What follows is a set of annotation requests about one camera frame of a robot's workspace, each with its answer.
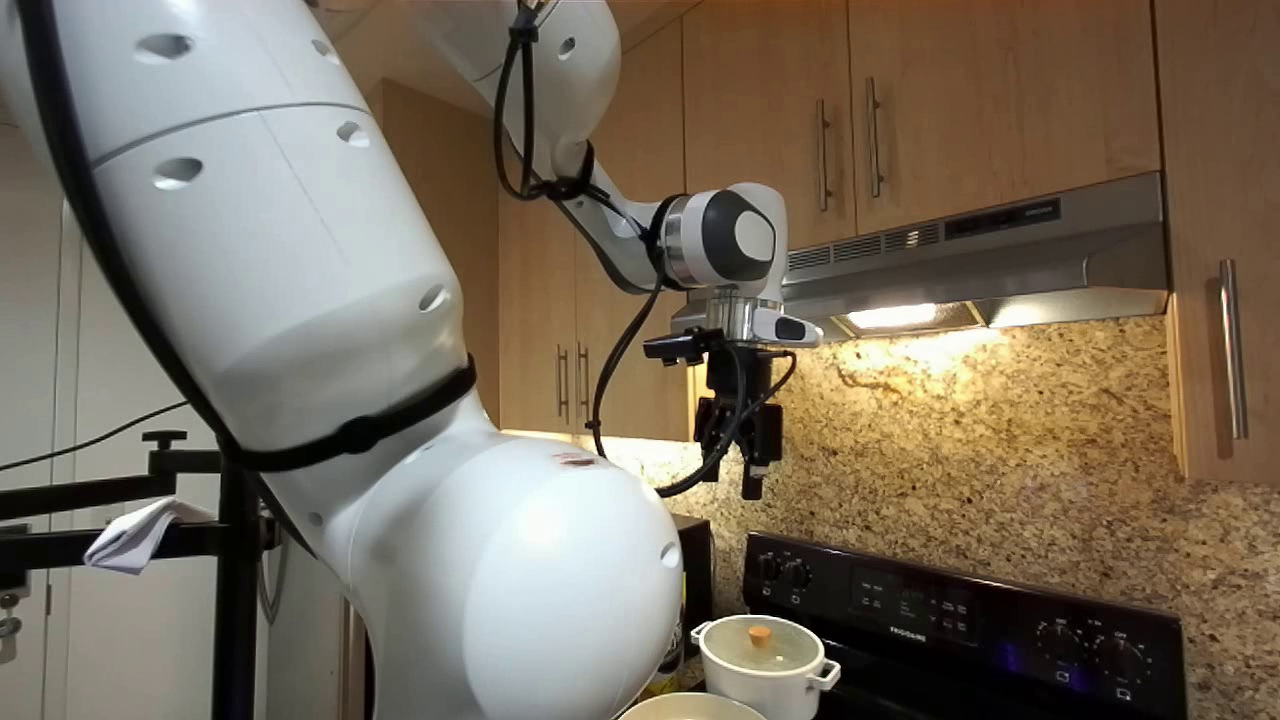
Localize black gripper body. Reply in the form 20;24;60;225
705;335;780;421

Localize black stove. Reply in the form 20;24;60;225
738;532;1193;720

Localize black countertop appliance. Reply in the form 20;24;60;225
677;515;720;630

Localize white pot with lid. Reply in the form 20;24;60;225
689;610;847;720

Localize wide wooden cabinet door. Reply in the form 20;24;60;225
681;0;852;255

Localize white bowl rim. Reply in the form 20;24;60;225
617;688;772;720

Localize stainless steel range hood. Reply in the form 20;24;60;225
776;173;1177;348

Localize tall wooden pantry cabinet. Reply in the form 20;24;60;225
370;75;504;432

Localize crumpled white paper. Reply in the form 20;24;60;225
80;494;216;580

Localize white panel door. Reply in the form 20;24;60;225
0;117;222;720

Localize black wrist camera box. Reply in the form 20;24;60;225
644;331;711;366

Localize wooden wall cabinet two handles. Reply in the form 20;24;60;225
494;17;711;443

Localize black camera stand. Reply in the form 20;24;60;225
0;427;277;720

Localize thin black wire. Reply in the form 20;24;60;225
0;396;192;476

